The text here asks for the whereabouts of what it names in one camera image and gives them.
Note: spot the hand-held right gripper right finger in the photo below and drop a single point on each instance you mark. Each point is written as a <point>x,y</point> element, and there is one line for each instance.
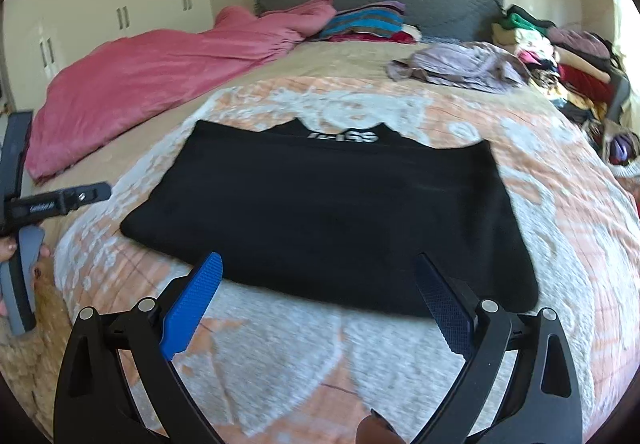
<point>445,309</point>

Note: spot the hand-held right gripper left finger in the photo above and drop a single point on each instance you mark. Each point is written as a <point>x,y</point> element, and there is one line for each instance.
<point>192,309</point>

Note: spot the black garment with orange cuffs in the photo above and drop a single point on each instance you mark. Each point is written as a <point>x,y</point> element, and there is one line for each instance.
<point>325,214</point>

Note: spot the pile of mixed clothes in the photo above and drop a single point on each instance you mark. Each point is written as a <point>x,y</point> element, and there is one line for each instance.
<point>565,59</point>

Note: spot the person's left hand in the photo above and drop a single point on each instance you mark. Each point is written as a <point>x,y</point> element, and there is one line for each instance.
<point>7,251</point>

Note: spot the person's right hand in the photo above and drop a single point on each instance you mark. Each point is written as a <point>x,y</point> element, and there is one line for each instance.
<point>375,429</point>

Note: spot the peach and white patterned blanket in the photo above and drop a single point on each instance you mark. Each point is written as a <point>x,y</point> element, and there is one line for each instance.
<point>550,204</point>

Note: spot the pink blanket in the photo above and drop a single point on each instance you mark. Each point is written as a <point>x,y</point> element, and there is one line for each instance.
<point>150,69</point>

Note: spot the purple cloth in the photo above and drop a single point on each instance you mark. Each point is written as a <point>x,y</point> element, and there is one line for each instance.
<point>622,149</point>

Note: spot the purple-grey crumpled garment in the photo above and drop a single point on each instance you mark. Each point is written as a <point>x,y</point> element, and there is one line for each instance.
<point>460,64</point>

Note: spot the beige bedspread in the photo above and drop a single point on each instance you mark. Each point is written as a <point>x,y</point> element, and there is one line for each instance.
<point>310,59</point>

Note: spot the maroon folded cloth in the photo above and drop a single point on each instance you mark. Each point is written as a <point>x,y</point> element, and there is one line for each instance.
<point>380,38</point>

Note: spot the striped folded cloth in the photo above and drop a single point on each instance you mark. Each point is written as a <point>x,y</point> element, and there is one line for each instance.
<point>365,19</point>

